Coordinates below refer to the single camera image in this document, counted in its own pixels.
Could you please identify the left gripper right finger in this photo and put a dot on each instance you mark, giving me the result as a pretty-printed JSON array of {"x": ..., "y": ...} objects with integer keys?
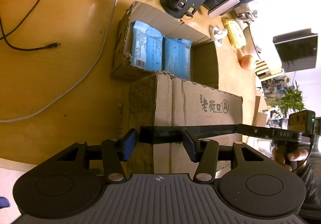
[{"x": 205, "y": 154}]

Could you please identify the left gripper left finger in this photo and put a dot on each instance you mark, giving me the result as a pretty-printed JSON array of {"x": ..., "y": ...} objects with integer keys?
[{"x": 115, "y": 151}]

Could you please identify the brown cardboard box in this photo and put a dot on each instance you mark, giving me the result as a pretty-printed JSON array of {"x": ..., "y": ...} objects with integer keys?
[{"x": 161, "y": 99}]

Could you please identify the small blue wipes pack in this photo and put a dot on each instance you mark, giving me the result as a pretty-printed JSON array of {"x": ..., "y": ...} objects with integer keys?
[{"x": 177, "y": 57}]

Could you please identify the large blue wipes pack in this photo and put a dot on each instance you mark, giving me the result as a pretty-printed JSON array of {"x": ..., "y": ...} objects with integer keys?
[{"x": 147, "y": 47}]

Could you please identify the person right hand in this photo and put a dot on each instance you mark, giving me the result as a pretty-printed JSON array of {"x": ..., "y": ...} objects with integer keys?
[{"x": 295, "y": 160}]

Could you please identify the green potted plant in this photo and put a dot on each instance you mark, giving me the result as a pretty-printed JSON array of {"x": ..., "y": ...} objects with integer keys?
[{"x": 289, "y": 99}]

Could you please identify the black monitor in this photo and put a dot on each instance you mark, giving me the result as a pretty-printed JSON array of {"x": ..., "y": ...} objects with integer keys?
[{"x": 297, "y": 50}]

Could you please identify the white round pot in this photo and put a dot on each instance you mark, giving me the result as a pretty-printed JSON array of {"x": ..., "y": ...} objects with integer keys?
[{"x": 250, "y": 48}]

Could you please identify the white elastic band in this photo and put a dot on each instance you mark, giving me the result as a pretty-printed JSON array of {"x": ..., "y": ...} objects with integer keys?
[{"x": 218, "y": 35}]

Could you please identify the yellow wet wipes pack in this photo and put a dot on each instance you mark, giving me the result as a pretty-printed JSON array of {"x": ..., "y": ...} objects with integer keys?
[{"x": 235, "y": 33}]

